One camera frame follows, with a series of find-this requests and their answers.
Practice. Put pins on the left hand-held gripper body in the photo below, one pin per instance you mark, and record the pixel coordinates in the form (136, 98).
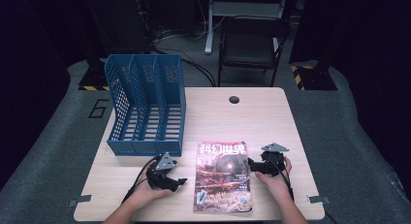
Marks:
(161, 177)

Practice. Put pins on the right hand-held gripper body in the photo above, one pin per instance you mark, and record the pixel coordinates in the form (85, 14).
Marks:
(273, 161)

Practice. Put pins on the magazine with reddish cover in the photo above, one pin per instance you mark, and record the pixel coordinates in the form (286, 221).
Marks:
(223, 185)

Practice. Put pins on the blue plastic file rack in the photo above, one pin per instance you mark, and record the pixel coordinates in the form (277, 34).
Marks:
(145, 88)

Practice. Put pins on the person's left hand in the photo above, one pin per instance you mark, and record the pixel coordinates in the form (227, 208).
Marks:
(147, 193)

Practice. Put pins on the person's right hand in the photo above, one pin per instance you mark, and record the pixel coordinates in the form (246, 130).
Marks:
(278, 186)

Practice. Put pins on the black stand base striped tape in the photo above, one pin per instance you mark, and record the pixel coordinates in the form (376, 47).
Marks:
(93, 80)
(318, 80)

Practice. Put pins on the black folding chair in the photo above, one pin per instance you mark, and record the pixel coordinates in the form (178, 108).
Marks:
(248, 49)

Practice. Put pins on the dark equipment cabinet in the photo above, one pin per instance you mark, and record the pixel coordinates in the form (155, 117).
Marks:
(119, 23)

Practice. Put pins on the grey metal table bracket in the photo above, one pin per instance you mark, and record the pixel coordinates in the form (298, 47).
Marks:
(79, 199)
(318, 199)

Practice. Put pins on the white metal desk frame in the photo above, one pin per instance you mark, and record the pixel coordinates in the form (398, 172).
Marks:
(209, 30)

